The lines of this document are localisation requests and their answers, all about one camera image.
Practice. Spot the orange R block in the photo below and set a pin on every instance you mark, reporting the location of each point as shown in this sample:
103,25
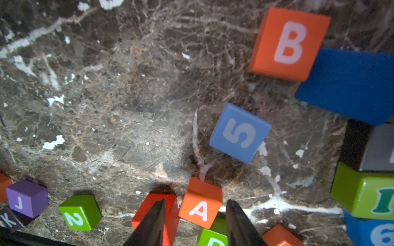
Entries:
279,236

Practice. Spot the orange O block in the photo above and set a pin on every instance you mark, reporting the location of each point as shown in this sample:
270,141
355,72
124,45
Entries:
5,182

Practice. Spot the purple J block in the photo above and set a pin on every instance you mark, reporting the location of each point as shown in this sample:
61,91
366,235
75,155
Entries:
27,198

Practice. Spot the green D block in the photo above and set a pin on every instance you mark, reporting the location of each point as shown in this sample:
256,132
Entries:
215,236

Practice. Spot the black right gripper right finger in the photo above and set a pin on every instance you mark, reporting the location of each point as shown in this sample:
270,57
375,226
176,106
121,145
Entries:
240,230

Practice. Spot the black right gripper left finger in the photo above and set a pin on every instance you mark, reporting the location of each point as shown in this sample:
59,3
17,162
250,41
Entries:
151,229

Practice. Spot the light blue 5 block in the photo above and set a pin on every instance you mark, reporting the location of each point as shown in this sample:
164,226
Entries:
239,133

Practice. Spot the green 2 block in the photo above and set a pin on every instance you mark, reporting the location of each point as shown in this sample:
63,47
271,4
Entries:
81,212

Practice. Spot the orange B block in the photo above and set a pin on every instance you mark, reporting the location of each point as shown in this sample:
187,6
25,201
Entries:
287,44

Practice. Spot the orange A block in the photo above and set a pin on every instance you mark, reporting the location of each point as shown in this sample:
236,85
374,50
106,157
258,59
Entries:
201,203

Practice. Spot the black K block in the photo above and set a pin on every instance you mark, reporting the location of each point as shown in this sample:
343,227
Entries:
15,221

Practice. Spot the green I block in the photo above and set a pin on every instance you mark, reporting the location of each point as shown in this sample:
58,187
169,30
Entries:
364,194

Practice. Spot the blue plain block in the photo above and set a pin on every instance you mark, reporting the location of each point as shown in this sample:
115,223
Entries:
357,85

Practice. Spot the red block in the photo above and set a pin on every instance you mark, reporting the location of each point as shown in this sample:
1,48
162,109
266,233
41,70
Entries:
172,218

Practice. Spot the blue 6 block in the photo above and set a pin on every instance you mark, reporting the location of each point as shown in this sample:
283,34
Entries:
369,232

